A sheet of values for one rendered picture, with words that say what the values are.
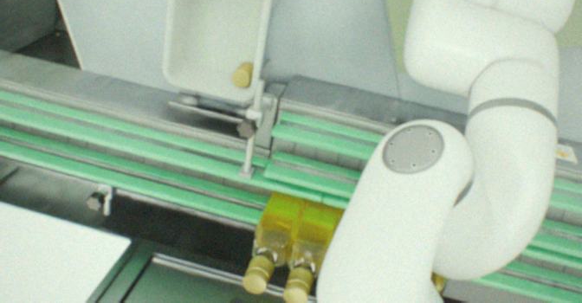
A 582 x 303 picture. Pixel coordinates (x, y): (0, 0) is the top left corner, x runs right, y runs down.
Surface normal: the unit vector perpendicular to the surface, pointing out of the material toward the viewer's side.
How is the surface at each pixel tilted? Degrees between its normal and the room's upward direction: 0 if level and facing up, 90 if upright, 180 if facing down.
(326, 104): 90
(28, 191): 90
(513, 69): 63
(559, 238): 90
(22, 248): 90
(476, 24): 48
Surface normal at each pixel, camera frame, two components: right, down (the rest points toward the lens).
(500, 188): -0.66, 0.07
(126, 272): 0.16, -0.87
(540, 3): -0.08, 0.35
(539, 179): 0.08, 0.06
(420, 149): -0.33, -0.58
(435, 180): -0.09, -0.51
